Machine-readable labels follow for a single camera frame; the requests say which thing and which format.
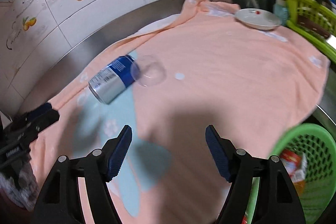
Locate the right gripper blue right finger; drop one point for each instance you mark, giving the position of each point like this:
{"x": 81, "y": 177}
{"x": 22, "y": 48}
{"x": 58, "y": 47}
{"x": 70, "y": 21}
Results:
{"x": 221, "y": 151}

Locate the peach towel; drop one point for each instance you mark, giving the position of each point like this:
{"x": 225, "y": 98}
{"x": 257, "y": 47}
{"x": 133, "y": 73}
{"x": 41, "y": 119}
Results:
{"x": 252, "y": 86}

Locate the left gloved hand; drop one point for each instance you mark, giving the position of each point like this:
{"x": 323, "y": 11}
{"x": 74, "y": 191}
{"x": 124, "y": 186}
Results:
{"x": 22, "y": 191}

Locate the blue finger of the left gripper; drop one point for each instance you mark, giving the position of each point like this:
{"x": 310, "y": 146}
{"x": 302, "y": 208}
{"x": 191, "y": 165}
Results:
{"x": 39, "y": 109}
{"x": 33, "y": 123}

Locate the cleaver with wooden handle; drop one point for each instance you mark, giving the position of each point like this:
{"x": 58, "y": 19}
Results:
{"x": 314, "y": 27}

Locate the green dish rack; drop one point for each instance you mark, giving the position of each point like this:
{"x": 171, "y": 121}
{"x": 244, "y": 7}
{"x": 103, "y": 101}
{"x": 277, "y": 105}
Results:
{"x": 319, "y": 14}

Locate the white shallow bowl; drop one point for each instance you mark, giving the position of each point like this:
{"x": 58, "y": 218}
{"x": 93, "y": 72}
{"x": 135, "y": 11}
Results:
{"x": 258, "y": 19}

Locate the blue silver can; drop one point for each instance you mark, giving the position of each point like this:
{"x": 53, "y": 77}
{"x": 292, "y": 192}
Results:
{"x": 114, "y": 79}

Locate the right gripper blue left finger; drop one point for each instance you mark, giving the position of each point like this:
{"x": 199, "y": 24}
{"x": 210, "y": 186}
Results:
{"x": 115, "y": 152}

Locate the clear plastic dome cup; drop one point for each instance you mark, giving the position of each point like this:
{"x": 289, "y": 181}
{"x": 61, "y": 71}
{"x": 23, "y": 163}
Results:
{"x": 148, "y": 71}

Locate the green plastic waste basket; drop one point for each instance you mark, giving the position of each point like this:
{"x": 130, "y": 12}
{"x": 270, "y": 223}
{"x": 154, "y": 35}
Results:
{"x": 315, "y": 174}

